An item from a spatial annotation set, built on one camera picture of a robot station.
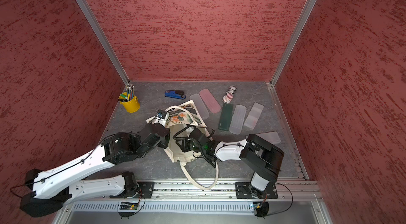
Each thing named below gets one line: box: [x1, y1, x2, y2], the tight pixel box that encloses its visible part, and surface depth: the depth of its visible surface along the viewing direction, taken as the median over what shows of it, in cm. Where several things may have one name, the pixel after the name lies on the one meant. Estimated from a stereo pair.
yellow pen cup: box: [117, 82, 141, 114], surface depth 100 cm
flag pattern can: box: [222, 86, 238, 105], surface depth 112 cm
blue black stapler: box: [164, 90, 187, 100], surface depth 113 cm
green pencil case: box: [218, 103, 234, 132], surface depth 102 cm
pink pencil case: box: [199, 88, 222, 115], surface depth 109 cm
